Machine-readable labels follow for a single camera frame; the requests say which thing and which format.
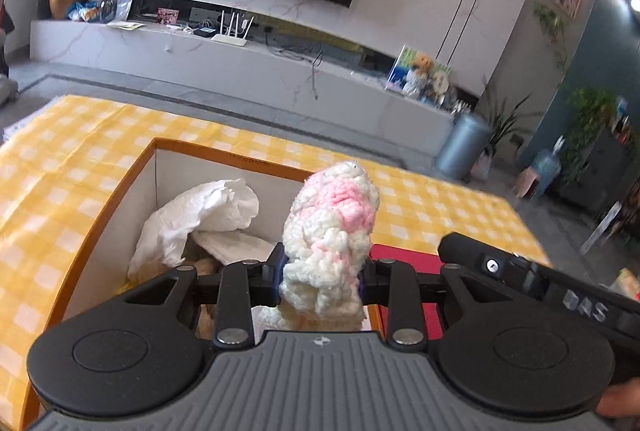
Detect white router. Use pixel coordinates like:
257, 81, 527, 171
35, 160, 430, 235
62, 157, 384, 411
210, 9, 255, 44

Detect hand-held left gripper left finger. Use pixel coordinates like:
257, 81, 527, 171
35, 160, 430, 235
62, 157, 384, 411
112, 241, 287, 348

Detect woven checked bag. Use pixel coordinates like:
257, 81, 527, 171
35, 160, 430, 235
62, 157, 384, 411
472, 149, 494, 182

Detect beige slipper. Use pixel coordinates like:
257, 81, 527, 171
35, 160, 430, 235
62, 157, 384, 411
190, 229, 279, 268

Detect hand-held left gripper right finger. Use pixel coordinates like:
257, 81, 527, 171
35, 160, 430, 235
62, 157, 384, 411
356, 258, 503, 348

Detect white marble television console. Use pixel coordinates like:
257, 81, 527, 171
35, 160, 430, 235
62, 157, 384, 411
28, 18, 474, 158

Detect pink small heater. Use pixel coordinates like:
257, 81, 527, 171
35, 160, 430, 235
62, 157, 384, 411
514, 168, 541, 200

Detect grey metal trash bin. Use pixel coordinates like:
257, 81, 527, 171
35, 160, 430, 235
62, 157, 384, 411
434, 112, 494, 182

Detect blue snack packets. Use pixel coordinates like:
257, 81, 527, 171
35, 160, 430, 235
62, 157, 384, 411
66, 0, 104, 22

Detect assorted bottles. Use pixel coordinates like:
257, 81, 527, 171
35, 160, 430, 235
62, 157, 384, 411
612, 97, 640, 148

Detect white slim bottle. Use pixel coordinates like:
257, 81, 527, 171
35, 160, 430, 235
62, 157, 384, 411
579, 202, 624, 258

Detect grey drawer cabinet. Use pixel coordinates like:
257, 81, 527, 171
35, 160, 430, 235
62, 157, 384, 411
554, 125, 634, 215

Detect wall hanging ivy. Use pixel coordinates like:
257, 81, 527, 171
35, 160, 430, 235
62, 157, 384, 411
532, 0, 572, 72

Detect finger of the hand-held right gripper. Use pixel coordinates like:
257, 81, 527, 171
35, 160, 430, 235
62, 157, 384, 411
437, 232, 640, 343

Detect white diaper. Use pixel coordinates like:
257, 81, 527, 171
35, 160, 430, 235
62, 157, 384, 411
127, 178, 261, 280

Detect red square box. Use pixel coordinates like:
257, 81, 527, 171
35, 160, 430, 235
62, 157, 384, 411
367, 242, 452, 343

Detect person's right forearm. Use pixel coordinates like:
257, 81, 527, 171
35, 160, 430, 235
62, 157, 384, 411
596, 378, 640, 420

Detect pink white crochet cloth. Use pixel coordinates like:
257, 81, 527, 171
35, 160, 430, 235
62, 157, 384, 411
276, 161, 382, 331

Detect long leaf floor plant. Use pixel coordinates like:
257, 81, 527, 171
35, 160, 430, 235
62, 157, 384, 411
479, 85, 534, 158

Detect blue water jug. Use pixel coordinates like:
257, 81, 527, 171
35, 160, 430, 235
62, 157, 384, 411
532, 135, 569, 198

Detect trailing ivy pot plant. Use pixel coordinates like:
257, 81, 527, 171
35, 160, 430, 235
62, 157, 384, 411
564, 86, 619, 185

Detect yellow checked tablecloth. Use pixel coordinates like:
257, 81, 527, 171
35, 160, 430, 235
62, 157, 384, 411
0, 94, 552, 431

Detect black cables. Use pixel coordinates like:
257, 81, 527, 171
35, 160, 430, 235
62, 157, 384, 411
264, 27, 324, 102

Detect green printed picture board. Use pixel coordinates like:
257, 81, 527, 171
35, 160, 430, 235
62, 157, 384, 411
384, 44, 454, 100

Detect orange cardboard box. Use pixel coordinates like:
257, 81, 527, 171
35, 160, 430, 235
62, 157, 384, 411
22, 137, 387, 431

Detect brown teddy bear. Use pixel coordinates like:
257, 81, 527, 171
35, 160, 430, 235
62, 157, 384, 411
404, 54, 434, 98

